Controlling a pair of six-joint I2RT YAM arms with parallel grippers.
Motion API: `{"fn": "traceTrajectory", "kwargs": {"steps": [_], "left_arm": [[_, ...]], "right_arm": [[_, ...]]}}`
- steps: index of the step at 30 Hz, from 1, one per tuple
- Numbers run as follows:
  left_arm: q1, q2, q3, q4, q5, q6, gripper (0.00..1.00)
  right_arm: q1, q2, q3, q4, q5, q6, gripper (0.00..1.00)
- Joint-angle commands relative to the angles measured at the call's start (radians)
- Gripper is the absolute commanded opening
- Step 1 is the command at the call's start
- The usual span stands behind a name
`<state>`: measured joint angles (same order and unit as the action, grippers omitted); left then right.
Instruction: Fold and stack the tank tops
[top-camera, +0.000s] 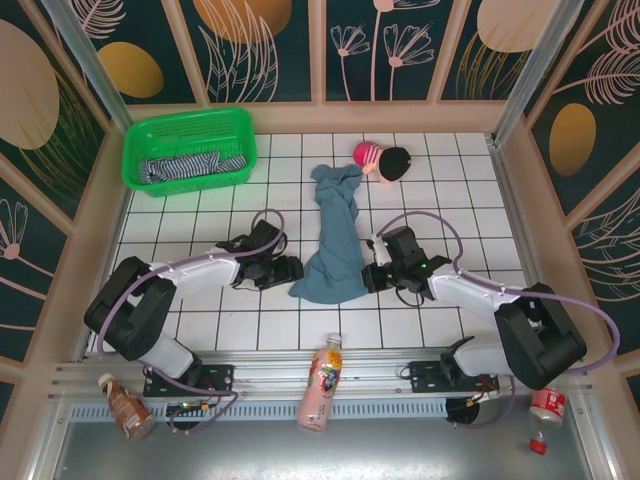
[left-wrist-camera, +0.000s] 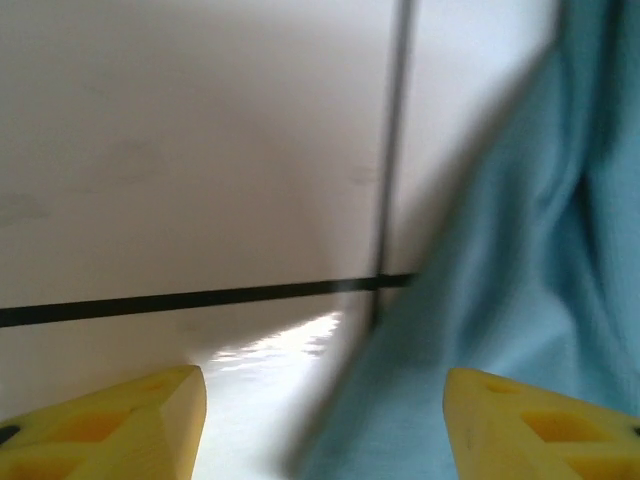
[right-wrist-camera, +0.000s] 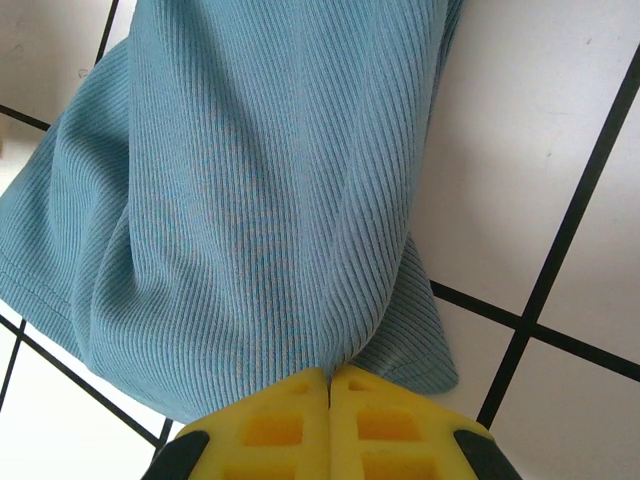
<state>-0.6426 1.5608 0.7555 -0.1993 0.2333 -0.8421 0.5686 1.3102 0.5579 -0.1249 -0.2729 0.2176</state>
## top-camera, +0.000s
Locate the teal blue tank top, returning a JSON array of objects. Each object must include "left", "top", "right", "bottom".
[{"left": 288, "top": 163, "right": 374, "bottom": 306}]

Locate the blue white striped tank top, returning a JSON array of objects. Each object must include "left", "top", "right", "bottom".
[{"left": 137, "top": 151, "right": 247, "bottom": 185}]

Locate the pink juice bottle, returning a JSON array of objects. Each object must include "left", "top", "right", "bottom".
[{"left": 297, "top": 332, "right": 345, "bottom": 434}]

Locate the green plastic basket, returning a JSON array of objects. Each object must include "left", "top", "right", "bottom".
[{"left": 122, "top": 107, "right": 260, "bottom": 200}]

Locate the brown drink bottle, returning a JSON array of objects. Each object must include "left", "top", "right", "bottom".
[{"left": 97, "top": 373, "right": 156, "bottom": 441}]

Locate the red label clear bottle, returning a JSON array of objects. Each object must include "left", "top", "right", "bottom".
[{"left": 528, "top": 385, "right": 568, "bottom": 454}]

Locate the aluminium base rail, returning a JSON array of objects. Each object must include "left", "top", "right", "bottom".
[{"left": 49, "top": 349, "right": 591, "bottom": 401}]

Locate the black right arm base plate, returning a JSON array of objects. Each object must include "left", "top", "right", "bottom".
[{"left": 408, "top": 359, "right": 501, "bottom": 396}]

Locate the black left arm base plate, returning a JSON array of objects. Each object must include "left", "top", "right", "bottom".
[{"left": 143, "top": 363, "right": 235, "bottom": 398}]

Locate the aluminium side rail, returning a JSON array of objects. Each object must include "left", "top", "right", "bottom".
[{"left": 487, "top": 132, "right": 559, "bottom": 354}]

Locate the slotted grey cable duct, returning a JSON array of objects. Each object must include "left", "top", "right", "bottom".
[{"left": 69, "top": 402, "right": 449, "bottom": 421}]

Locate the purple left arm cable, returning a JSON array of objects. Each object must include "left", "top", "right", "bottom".
[{"left": 97, "top": 207, "right": 290, "bottom": 435}]

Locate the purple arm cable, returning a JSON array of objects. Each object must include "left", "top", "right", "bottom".
[
  {"left": 377, "top": 210, "right": 621, "bottom": 431},
  {"left": 97, "top": 207, "right": 290, "bottom": 435}
]

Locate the aluminium frame post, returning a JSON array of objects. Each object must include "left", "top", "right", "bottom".
[
  {"left": 42, "top": 0, "right": 129, "bottom": 134},
  {"left": 492, "top": 0, "right": 586, "bottom": 146}
]

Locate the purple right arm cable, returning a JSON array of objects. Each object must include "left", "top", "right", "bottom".
[{"left": 377, "top": 210, "right": 621, "bottom": 431}]

